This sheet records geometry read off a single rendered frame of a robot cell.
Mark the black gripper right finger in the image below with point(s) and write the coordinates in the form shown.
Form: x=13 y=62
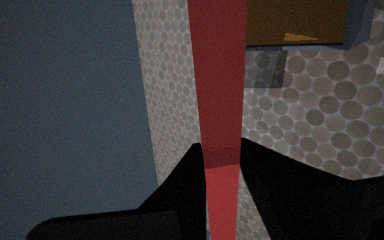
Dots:
x=300 y=202

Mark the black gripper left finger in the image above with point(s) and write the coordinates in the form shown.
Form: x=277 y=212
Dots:
x=174 y=211

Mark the grey rectangular box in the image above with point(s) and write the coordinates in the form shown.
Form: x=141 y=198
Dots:
x=307 y=25

